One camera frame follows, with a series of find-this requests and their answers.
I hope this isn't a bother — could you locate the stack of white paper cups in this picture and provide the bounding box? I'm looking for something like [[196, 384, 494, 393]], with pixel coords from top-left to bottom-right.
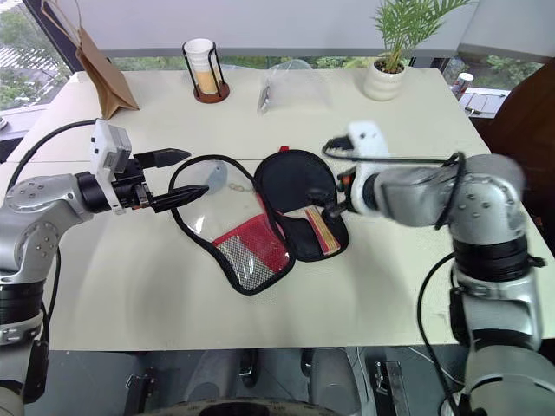
[[183, 38, 219, 94]]

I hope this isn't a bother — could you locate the white can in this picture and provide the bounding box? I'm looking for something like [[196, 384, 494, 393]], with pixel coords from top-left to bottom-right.
[[454, 72, 475, 99]]

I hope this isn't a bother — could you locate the black table tennis paddle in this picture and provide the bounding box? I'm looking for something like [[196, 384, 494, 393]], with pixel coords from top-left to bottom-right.
[[254, 151, 342, 256]]

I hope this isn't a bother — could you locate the brown paper bag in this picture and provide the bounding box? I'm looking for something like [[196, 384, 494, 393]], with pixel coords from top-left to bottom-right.
[[41, 0, 141, 120]]

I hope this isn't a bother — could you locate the clear plastic bag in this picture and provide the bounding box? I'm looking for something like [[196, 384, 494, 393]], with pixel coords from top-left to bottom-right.
[[255, 60, 314, 116]]

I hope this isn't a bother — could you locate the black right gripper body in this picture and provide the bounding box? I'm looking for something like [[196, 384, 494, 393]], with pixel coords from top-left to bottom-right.
[[336, 167, 356, 207]]

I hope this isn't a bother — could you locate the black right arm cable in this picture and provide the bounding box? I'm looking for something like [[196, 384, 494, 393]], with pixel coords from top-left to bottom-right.
[[321, 142, 468, 416]]

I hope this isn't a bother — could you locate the white ribbed plant pot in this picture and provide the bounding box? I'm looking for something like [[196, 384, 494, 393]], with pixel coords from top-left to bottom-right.
[[362, 58, 408, 102]]

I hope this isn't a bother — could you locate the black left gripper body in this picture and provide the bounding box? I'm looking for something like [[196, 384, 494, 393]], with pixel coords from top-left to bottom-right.
[[111, 154, 155, 212]]

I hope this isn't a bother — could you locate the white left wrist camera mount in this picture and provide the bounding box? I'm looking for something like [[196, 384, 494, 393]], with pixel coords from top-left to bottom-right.
[[89, 118, 133, 216]]

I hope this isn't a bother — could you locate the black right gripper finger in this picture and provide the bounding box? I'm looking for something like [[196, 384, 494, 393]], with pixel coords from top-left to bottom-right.
[[307, 188, 349, 218], [322, 134, 356, 153]]

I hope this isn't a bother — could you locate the dark brown wooden panel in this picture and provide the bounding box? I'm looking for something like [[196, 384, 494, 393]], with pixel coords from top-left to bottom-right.
[[488, 60, 555, 261]]

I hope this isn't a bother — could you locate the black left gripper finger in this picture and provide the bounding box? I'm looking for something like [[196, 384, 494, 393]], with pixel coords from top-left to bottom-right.
[[149, 185, 212, 215], [133, 147, 193, 171]]

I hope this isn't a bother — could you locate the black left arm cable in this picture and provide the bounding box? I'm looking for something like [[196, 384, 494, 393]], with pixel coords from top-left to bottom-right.
[[5, 119, 99, 348]]

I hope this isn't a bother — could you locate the green palm plant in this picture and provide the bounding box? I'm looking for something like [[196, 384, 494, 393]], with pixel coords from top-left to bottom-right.
[[372, 0, 478, 73]]

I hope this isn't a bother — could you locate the grey teardrop tag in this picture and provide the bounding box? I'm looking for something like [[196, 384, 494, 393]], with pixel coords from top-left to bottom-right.
[[205, 161, 231, 194]]

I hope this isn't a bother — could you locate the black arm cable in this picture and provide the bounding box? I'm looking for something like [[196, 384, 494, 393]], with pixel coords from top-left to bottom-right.
[[5, 119, 99, 348], [321, 142, 468, 416]]

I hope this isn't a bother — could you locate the metal latch bracket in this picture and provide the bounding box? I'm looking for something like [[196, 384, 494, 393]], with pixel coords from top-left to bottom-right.
[[373, 358, 411, 416], [124, 367, 156, 416]]

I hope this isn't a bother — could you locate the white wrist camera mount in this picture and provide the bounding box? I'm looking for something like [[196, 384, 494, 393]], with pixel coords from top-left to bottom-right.
[[89, 118, 133, 216], [345, 120, 392, 216]]

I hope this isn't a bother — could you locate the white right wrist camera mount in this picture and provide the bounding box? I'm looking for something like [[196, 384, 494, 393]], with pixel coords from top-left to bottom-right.
[[345, 120, 392, 216]]

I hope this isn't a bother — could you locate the cup stack in black holder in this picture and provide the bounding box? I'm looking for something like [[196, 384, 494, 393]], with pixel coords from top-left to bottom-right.
[[181, 39, 232, 105]]

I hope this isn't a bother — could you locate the black red paddle case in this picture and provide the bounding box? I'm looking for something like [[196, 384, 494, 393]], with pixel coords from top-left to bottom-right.
[[167, 146, 350, 297]]

